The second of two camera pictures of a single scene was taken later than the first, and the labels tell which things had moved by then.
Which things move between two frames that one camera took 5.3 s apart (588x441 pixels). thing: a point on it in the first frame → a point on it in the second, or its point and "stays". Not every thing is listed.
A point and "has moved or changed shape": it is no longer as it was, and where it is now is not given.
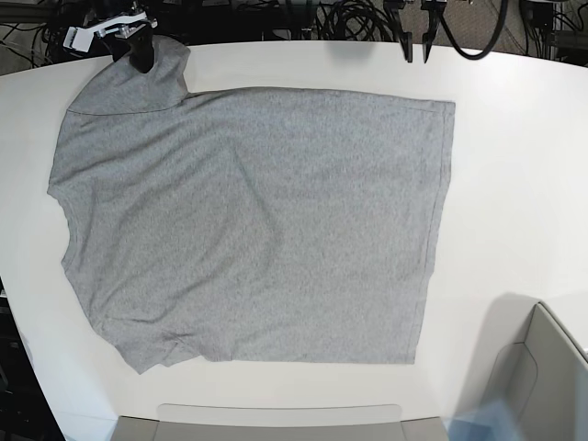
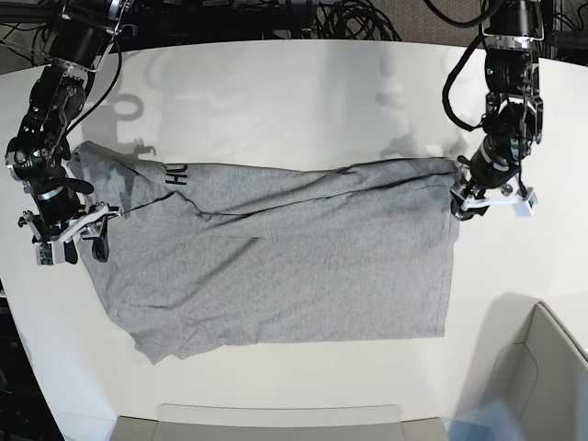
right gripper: [404, 38] → [492, 169]
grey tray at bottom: [230, 423] stays
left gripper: [118, 27] → [58, 214]
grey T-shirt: [249, 225] has moved or changed shape
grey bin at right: [526, 358] stays
